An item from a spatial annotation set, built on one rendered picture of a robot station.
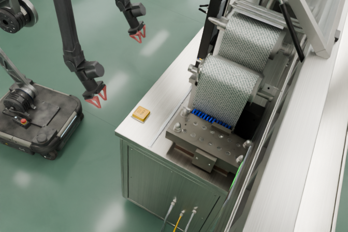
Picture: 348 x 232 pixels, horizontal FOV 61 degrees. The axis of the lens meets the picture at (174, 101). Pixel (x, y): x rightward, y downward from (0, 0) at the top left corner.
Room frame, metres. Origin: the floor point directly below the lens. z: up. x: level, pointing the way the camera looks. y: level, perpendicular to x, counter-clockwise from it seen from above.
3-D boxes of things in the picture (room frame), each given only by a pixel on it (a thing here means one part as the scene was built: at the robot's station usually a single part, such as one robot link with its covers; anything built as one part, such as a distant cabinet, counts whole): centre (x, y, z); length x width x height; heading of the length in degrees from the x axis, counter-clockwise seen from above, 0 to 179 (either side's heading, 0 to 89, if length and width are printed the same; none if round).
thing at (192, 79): (1.07, -0.09, 1.05); 0.06 x 0.05 x 0.31; 70
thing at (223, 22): (1.26, -0.18, 1.34); 0.06 x 0.06 x 0.06; 70
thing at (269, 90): (0.92, -0.39, 1.28); 0.06 x 0.05 x 0.02; 70
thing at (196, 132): (0.80, -0.20, 1.00); 0.40 x 0.16 x 0.06; 70
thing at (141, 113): (0.95, 0.16, 0.91); 0.07 x 0.07 x 0.02; 70
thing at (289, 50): (1.15, -0.48, 1.34); 0.07 x 0.07 x 0.07; 70
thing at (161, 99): (1.89, -0.48, 0.88); 2.52 x 0.66 x 0.04; 160
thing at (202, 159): (0.70, -0.18, 0.97); 0.10 x 0.03 x 0.11; 70
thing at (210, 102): (0.92, -0.20, 1.11); 0.23 x 0.01 x 0.18; 70
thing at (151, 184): (1.88, -0.49, 0.43); 2.52 x 0.64 x 0.86; 160
